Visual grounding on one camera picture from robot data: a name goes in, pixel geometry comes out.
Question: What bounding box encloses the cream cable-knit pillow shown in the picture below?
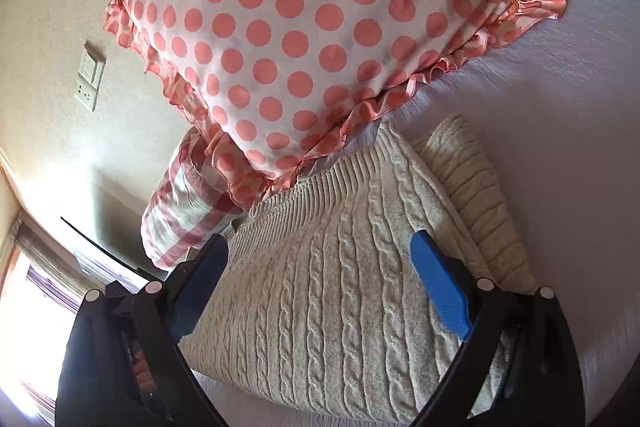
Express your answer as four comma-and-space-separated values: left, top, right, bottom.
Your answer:
178, 115, 537, 424

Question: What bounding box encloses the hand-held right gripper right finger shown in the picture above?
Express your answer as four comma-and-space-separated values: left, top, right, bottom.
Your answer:
409, 230, 587, 427

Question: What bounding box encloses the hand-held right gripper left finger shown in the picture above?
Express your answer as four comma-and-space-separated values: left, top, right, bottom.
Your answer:
55, 233, 230, 427

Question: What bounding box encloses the white wall switch panel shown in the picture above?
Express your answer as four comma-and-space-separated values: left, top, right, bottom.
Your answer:
78, 40, 107, 86

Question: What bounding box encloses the pink polka dot pillow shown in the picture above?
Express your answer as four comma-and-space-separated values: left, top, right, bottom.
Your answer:
103, 0, 568, 212

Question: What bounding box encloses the pink checked pillow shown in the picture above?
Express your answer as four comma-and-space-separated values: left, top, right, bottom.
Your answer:
141, 127, 247, 271

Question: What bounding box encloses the white wall socket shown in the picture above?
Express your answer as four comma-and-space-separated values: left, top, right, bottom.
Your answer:
74, 77, 101, 112

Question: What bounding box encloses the purple striped curtain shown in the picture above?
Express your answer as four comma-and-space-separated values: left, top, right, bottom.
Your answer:
10, 214, 108, 413

